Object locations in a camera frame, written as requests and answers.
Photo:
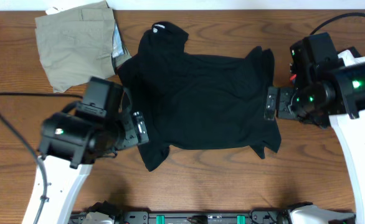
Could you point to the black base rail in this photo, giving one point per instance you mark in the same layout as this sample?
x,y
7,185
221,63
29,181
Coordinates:
x,y
201,217

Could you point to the folded khaki shorts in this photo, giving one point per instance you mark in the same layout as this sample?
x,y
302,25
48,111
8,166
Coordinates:
x,y
79,43

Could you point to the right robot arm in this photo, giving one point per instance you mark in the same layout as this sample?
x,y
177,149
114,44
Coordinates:
x,y
329,93

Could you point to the black t-shirt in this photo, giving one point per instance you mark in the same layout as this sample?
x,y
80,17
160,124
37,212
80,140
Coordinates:
x,y
198,102

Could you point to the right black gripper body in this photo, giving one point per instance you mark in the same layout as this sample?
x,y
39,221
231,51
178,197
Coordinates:
x,y
286,96

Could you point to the black white printed garment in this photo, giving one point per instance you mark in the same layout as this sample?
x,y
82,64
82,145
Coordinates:
x,y
351,56

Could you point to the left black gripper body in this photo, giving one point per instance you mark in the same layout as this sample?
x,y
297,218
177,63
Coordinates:
x,y
139,128

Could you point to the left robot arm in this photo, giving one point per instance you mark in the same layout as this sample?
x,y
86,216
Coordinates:
x,y
99,125

